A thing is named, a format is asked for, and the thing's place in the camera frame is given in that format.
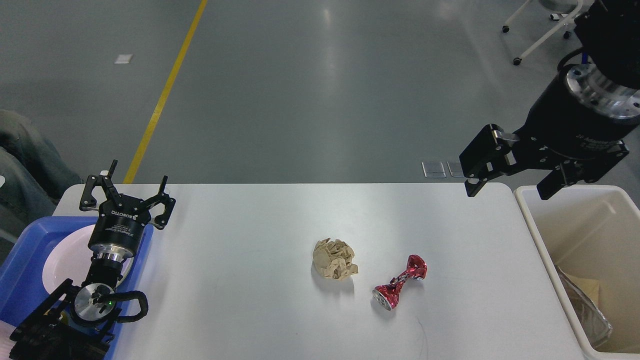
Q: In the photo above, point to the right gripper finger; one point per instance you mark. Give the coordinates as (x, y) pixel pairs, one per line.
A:
(569, 171)
(494, 153)

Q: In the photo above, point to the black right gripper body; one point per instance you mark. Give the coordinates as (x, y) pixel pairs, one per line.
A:
(582, 113)

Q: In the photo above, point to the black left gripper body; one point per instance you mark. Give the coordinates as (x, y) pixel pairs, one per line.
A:
(119, 230)

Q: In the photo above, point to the pink plate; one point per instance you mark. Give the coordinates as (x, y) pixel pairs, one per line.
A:
(70, 259)

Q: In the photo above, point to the aluminium foil tray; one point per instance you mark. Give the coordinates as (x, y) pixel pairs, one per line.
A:
(595, 325)

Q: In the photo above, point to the red foil wrapper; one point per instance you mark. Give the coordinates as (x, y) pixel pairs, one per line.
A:
(388, 295)

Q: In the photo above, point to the brown paper ball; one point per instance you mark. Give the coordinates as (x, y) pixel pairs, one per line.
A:
(333, 259)

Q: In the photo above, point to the brown paper bag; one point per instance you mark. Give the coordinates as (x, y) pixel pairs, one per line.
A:
(590, 287)

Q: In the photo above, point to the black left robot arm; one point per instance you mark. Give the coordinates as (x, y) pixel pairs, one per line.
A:
(75, 322)

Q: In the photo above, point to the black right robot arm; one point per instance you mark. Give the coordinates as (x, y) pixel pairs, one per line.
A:
(609, 34)

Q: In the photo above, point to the light green plate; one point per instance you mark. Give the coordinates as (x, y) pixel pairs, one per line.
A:
(127, 265)

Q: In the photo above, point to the floor outlet cover right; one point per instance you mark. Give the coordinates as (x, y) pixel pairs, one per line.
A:
(455, 169)

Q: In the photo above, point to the floor outlet cover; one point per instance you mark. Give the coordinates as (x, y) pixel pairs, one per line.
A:
(455, 169)
(433, 170)

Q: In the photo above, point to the person's jeans leg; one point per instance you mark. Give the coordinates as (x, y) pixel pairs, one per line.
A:
(34, 177)

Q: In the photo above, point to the beige plastic bin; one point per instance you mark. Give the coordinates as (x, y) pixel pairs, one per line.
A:
(591, 232)

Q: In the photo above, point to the floor outlet cover left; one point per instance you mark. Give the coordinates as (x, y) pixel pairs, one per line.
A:
(433, 170)

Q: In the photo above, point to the white office chair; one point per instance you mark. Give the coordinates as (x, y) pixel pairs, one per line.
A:
(541, 20)

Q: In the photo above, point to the blue plastic tray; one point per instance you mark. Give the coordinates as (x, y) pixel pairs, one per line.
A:
(21, 276)

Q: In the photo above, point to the pink object tray corner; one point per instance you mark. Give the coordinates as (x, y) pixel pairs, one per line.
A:
(6, 344)

